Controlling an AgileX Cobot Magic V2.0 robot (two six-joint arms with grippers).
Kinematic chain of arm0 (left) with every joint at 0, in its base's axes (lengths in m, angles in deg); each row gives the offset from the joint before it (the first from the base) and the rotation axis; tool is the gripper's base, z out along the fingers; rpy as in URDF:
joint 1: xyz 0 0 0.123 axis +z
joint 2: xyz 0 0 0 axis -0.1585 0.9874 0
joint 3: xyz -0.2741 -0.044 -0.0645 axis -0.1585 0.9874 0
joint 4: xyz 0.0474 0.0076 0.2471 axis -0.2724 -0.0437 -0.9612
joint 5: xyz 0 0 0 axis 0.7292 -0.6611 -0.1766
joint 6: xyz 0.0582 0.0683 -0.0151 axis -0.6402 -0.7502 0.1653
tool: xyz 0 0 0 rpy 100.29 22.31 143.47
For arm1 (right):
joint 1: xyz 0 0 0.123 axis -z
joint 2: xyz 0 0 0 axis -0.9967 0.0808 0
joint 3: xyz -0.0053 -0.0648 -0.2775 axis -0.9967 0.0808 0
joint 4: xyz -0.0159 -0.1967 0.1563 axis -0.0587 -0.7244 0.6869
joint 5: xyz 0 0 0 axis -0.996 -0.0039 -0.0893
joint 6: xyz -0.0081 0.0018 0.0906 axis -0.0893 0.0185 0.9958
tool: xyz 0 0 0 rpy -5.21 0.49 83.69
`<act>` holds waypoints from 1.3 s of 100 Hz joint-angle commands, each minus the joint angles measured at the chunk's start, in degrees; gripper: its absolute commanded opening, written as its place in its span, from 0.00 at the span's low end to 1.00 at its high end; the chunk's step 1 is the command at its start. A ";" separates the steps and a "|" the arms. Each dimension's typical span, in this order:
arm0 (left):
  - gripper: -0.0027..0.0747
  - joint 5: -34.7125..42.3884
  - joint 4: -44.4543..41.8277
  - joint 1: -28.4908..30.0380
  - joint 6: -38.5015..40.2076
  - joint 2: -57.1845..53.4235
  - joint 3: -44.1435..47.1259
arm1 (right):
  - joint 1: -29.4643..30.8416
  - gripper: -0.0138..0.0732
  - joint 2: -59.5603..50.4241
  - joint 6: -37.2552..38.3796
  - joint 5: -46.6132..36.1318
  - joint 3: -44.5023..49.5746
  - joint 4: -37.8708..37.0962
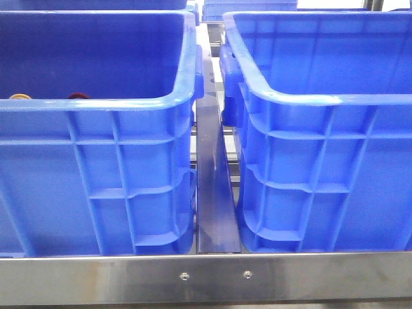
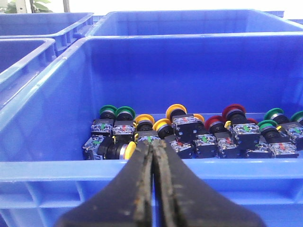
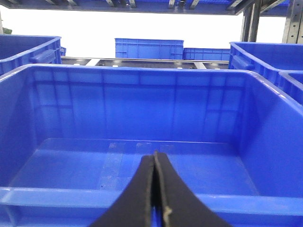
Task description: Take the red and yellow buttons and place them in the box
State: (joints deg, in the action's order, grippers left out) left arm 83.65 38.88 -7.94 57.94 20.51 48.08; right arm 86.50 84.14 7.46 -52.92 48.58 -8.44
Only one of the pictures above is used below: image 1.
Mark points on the stainless steel front rail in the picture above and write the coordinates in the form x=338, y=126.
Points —
x=210, y=278

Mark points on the blue plastic bin right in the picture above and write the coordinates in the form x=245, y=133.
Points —
x=320, y=103

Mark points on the blue bin rear centre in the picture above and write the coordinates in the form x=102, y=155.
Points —
x=213, y=10

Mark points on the blue plastic bin left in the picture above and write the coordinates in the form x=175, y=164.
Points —
x=110, y=175

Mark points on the yellow mushroom push button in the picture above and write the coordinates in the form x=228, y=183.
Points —
x=19, y=96

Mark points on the blue plastic bin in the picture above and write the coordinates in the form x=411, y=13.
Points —
x=110, y=175
x=320, y=103

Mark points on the red mushroom push button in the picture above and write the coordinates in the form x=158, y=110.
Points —
x=78, y=96

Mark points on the blue bin rear left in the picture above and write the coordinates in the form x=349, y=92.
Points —
x=53, y=5

